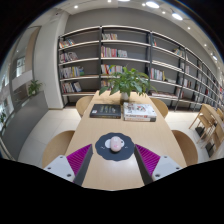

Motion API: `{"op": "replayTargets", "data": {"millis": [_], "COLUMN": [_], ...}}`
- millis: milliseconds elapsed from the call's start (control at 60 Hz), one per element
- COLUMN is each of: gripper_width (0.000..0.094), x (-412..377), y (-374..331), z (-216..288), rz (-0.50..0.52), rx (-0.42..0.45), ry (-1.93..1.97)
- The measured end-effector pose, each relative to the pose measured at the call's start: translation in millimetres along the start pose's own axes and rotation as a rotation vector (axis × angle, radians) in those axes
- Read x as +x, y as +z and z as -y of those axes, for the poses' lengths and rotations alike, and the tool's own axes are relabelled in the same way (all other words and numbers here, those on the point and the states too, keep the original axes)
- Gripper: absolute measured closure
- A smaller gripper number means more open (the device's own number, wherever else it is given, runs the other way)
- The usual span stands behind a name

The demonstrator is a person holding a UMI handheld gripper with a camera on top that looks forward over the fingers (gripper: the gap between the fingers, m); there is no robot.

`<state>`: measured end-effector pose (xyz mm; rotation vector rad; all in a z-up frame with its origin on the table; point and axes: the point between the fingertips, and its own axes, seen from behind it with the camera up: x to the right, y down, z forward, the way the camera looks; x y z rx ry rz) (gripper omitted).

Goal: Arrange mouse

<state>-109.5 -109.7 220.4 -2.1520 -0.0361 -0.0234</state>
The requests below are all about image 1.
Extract grey low counter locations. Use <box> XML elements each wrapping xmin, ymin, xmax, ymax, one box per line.
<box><xmin>0</xmin><ymin>91</ymin><xmax>50</xmax><ymax>162</ymax></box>

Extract grey bookshelf unit with books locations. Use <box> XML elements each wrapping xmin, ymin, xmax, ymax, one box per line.
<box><xmin>57</xmin><ymin>24</ymin><xmax>224</xmax><ymax>113</ymax></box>

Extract green potted plant, white pot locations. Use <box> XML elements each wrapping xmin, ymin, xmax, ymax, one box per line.
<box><xmin>98</xmin><ymin>66</ymin><xmax>158</xmax><ymax>103</ymax></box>

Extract wooden round-back chair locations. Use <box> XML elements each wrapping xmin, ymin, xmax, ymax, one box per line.
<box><xmin>41</xmin><ymin>129</ymin><xmax>76</xmax><ymax>168</ymax></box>
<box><xmin>149</xmin><ymin>97</ymin><xmax>170</xmax><ymax>120</ymax></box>
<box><xmin>75</xmin><ymin>95</ymin><xmax>95</xmax><ymax>118</ymax></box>
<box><xmin>171</xmin><ymin>129</ymin><xmax>199</xmax><ymax>167</ymax></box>

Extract group of ceiling lights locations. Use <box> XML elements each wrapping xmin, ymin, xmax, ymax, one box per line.
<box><xmin>72</xmin><ymin>0</ymin><xmax>219</xmax><ymax>62</ymax></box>

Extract black hardcover book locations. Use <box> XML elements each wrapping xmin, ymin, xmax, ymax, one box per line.
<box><xmin>89</xmin><ymin>103</ymin><xmax>122</xmax><ymax>120</ymax></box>

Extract pale pink computer mouse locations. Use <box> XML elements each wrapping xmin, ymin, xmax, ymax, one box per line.
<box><xmin>109</xmin><ymin>135</ymin><xmax>124</xmax><ymax>153</ymax></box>

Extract dark mouse pad with eyes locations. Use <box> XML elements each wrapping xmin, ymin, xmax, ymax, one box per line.
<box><xmin>94</xmin><ymin>132</ymin><xmax>135</xmax><ymax>162</ymax></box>

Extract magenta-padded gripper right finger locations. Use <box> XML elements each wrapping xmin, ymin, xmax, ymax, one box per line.
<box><xmin>133</xmin><ymin>143</ymin><xmax>183</xmax><ymax>186</ymax></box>

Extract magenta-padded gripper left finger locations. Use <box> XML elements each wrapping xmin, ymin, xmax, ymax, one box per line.
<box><xmin>43</xmin><ymin>143</ymin><xmax>94</xmax><ymax>187</ymax></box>

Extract white illustrated book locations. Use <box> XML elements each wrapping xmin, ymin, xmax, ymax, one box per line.
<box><xmin>123</xmin><ymin>101</ymin><xmax>158</xmax><ymax>118</ymax></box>

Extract small green potted plant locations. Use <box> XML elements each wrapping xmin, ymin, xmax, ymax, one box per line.
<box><xmin>27</xmin><ymin>79</ymin><xmax>45</xmax><ymax>97</ymax></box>

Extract white book with red lettering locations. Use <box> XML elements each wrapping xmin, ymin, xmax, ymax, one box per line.
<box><xmin>123</xmin><ymin>114</ymin><xmax>157</xmax><ymax>123</ymax></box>

